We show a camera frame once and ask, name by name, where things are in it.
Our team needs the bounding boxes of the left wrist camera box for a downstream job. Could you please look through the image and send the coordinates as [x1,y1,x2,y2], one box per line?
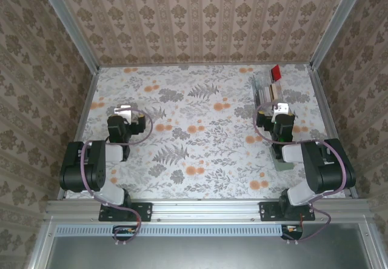
[113,104,133,123]

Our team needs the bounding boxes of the white slotted cable duct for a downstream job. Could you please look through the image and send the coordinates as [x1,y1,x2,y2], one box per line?
[56,224,284,237]

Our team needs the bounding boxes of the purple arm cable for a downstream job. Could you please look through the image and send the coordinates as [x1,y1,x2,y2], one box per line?
[80,108,154,247]
[253,101,350,246]

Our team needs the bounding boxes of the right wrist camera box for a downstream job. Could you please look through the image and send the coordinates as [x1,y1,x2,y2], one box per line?
[271,101,290,123]

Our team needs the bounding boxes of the black controller board with wires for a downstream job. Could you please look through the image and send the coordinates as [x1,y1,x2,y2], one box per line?
[281,224,304,241]
[112,225,138,241]

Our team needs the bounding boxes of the green card holder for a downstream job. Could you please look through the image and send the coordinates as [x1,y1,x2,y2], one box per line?
[269,147,295,173]

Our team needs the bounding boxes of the floral patterned table cover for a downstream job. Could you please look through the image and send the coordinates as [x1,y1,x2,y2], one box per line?
[65,65,346,200]

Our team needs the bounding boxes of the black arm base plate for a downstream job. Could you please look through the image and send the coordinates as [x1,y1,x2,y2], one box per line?
[99,201,152,222]
[259,201,316,222]

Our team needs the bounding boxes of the aluminium table end rail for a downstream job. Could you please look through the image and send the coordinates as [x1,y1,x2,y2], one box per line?
[98,62,312,68]

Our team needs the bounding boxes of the aluminium frame post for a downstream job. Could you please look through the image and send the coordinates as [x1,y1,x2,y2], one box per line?
[309,0,370,70]
[35,0,101,71]

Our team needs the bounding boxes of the tan credit card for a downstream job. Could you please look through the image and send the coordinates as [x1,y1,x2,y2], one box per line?
[270,82,282,101]

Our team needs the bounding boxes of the aluminium table side rail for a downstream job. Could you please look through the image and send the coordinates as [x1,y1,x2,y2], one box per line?
[56,67,101,200]
[306,64,361,199]

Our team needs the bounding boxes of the aluminium mounting rail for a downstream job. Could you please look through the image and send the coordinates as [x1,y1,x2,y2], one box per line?
[45,198,372,221]

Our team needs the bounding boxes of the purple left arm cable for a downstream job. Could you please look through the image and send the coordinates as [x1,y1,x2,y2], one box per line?
[80,108,154,247]

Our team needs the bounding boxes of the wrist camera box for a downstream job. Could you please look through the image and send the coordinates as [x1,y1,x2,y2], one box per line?
[271,101,290,123]
[113,104,133,123]

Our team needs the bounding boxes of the clear acrylic card box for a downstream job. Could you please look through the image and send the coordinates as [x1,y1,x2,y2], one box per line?
[251,74,285,108]

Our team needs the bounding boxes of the grey metal panel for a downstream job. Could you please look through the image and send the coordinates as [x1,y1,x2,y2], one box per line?
[28,223,388,269]

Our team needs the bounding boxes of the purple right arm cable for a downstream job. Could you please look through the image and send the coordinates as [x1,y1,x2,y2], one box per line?
[253,101,350,246]

